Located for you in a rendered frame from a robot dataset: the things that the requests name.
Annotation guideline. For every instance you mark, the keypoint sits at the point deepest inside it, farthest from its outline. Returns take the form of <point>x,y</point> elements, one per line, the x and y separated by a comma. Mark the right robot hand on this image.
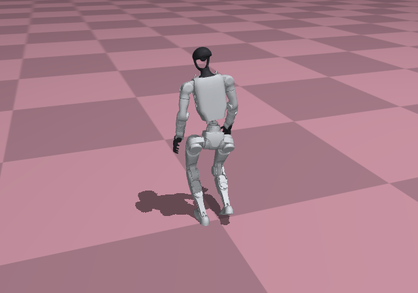
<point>227,131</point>

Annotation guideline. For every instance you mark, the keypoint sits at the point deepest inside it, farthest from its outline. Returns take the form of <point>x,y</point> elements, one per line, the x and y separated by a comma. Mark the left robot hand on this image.
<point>175,144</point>

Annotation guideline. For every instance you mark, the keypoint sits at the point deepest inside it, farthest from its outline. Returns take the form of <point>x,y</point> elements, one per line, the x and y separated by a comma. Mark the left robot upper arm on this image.
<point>185,89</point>

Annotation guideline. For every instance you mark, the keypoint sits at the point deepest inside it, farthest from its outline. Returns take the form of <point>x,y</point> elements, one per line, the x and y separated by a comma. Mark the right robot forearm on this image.
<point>229,120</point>

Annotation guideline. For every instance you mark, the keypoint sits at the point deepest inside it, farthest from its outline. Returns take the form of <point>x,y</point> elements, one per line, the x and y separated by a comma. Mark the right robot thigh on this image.
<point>222,154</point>

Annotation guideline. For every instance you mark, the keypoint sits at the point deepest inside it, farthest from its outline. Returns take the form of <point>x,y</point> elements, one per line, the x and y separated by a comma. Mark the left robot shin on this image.
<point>196,192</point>

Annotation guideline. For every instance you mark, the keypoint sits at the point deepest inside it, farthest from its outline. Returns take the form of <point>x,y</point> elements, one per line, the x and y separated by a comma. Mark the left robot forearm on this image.
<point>180,128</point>

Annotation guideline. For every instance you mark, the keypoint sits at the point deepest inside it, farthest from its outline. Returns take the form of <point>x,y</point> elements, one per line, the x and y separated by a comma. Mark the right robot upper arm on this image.
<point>230,92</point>

